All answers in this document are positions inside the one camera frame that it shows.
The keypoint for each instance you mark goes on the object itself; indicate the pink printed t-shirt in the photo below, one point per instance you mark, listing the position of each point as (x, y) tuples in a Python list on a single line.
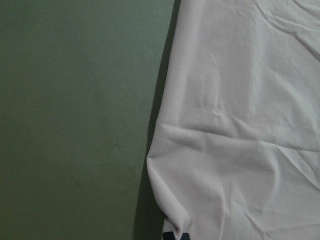
[(235, 153)]

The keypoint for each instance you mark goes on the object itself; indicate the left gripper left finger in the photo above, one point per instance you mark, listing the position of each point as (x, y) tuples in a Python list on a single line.
[(169, 235)]

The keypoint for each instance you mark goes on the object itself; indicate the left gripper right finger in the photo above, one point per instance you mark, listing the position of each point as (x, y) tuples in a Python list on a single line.
[(185, 236)]

